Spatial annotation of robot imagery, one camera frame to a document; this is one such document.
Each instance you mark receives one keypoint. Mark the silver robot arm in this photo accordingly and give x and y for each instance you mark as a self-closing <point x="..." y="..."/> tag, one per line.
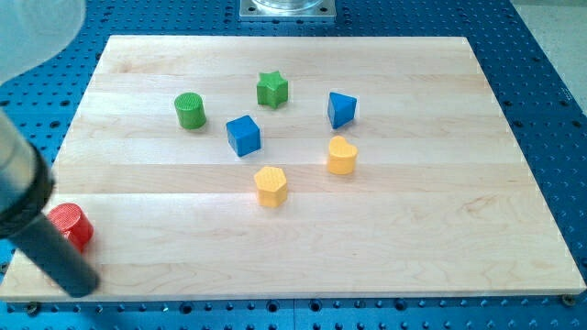
<point x="18" y="164"/>

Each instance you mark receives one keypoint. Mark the green star block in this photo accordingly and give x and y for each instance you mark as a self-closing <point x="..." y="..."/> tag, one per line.
<point x="272" y="89"/>

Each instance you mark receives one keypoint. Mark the yellow hexagon block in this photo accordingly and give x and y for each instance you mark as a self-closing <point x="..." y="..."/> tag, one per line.
<point x="271" y="184"/>

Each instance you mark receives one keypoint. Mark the yellow heart block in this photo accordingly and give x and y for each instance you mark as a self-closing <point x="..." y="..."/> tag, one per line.
<point x="342" y="156"/>

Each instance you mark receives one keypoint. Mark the blue cube block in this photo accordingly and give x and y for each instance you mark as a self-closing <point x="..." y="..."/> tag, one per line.
<point x="243" y="135"/>

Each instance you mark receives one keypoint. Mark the blue triangle block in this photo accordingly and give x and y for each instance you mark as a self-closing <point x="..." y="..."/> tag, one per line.
<point x="341" y="109"/>

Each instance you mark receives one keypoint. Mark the light wooden board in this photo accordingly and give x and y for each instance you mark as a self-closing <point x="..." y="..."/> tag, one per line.
<point x="441" y="201"/>

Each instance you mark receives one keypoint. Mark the green cylinder block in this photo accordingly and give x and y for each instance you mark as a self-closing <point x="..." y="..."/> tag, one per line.
<point x="190" y="110"/>

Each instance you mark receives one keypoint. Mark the red cylinder block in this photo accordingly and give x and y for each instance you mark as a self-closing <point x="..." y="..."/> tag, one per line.
<point x="72" y="222"/>

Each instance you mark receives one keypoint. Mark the black pusher rod tool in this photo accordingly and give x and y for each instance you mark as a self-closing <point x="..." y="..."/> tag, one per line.
<point x="26" y="227"/>

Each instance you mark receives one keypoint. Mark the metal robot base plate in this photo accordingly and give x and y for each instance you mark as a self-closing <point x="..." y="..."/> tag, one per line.
<point x="287" y="9"/>

